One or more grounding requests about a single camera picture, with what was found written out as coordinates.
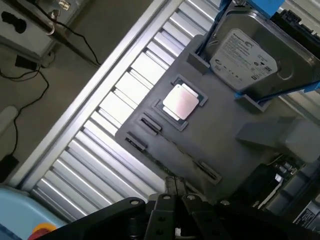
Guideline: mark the grey cabinet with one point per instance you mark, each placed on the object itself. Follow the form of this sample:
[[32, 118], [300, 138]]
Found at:
[[25, 40]]

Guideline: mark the grey plastic parts rack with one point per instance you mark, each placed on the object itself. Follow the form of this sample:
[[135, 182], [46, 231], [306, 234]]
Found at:
[[217, 130]]

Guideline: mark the silver hard disk drive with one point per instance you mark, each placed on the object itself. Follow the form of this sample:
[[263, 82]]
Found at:
[[250, 57]]

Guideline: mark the dark metal bar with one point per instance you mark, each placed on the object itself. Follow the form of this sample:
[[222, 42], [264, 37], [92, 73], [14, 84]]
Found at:
[[62, 32]]

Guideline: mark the blue plastic disk bracket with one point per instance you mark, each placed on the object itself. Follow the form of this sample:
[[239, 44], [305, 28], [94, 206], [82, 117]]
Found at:
[[300, 89]]

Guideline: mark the small black box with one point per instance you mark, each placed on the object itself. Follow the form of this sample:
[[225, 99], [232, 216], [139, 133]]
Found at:
[[7, 168]]

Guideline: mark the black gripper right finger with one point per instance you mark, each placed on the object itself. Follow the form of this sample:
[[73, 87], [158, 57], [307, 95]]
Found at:
[[197, 217]]

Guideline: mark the white power strip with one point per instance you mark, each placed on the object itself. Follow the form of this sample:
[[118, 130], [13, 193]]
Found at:
[[7, 120]]

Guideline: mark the silver square CPU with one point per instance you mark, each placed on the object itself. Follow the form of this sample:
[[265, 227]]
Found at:
[[180, 100]]

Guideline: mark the black power adapter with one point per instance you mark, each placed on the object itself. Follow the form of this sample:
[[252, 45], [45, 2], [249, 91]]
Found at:
[[25, 62]]

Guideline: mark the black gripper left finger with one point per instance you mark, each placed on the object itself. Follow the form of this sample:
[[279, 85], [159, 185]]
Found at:
[[160, 215]]

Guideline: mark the red emergency stop button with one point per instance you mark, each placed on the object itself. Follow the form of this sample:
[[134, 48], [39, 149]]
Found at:
[[43, 229]]

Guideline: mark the green graphics card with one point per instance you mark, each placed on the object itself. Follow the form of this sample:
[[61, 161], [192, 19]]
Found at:
[[267, 182]]

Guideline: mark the light blue control box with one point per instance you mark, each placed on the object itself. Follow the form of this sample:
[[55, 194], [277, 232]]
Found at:
[[20, 212]]

